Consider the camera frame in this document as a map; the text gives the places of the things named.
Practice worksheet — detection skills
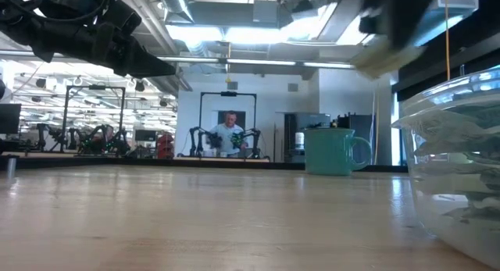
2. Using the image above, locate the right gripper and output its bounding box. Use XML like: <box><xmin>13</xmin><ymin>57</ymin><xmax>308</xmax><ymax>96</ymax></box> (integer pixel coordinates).
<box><xmin>357</xmin><ymin>0</ymin><xmax>439</xmax><ymax>52</ymax></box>

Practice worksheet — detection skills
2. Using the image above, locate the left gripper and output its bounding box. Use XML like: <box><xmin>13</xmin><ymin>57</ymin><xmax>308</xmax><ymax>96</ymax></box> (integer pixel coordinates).
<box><xmin>32</xmin><ymin>23</ymin><xmax>177</xmax><ymax>80</ymax></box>

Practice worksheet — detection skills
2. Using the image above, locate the clear plastic bin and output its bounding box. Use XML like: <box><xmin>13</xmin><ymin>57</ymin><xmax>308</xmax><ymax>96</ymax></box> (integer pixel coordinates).
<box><xmin>391</xmin><ymin>66</ymin><xmax>500</xmax><ymax>269</ymax></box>

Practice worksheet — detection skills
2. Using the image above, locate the red cart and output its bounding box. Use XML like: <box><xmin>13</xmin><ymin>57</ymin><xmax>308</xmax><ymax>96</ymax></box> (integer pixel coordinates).
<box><xmin>155</xmin><ymin>132</ymin><xmax>176</xmax><ymax>159</ymax></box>

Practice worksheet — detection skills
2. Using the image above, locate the black equipment rack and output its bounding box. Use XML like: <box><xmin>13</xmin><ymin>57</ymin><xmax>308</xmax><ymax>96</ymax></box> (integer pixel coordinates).
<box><xmin>336</xmin><ymin>112</ymin><xmax>377</xmax><ymax>166</ymax></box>

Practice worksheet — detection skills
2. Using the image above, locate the long ceiling light bar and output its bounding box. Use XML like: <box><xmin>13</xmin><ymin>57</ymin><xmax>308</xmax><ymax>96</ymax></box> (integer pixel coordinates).
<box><xmin>155</xmin><ymin>55</ymin><xmax>356</xmax><ymax>70</ymax></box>

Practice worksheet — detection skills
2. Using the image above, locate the grey ceiling box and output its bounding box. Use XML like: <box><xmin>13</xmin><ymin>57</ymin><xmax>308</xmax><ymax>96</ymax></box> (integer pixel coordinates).
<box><xmin>252</xmin><ymin>0</ymin><xmax>279</xmax><ymax>24</ymax></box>

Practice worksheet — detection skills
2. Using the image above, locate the teal enamel mug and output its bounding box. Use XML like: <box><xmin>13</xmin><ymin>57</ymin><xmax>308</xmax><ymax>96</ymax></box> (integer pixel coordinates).
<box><xmin>303</xmin><ymin>127</ymin><xmax>373</xmax><ymax>176</ymax></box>

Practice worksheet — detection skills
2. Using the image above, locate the black monitor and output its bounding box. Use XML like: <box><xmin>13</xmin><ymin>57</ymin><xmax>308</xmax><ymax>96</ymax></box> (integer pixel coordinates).
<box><xmin>0</xmin><ymin>102</ymin><xmax>23</xmax><ymax>135</ymax></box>

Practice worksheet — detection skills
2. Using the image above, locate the dark storage cabinet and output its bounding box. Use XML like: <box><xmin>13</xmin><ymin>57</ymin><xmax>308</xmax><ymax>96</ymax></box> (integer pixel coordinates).
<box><xmin>284</xmin><ymin>112</ymin><xmax>332</xmax><ymax>163</ymax></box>

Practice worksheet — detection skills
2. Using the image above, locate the black gantry frame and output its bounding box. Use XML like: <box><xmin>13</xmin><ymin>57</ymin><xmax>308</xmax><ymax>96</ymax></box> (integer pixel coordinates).
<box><xmin>198</xmin><ymin>91</ymin><xmax>258</xmax><ymax>159</ymax></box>
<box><xmin>64</xmin><ymin>84</ymin><xmax>126</xmax><ymax>155</ymax></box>

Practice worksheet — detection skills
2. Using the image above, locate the large sheet-metal duct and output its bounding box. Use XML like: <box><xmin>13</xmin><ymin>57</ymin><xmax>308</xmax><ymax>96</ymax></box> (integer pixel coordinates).
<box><xmin>279</xmin><ymin>0</ymin><xmax>480</xmax><ymax>49</ymax></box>

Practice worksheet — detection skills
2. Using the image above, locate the black aluminium table frame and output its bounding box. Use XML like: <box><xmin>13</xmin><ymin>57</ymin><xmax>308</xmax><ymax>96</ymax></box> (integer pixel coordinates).
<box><xmin>0</xmin><ymin>153</ymin><xmax>409</xmax><ymax>174</ymax></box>

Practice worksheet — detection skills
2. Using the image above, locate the silver frame post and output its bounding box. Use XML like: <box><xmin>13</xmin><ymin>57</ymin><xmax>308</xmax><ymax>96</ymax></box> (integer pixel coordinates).
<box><xmin>5</xmin><ymin>156</ymin><xmax>17</xmax><ymax>179</ymax></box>

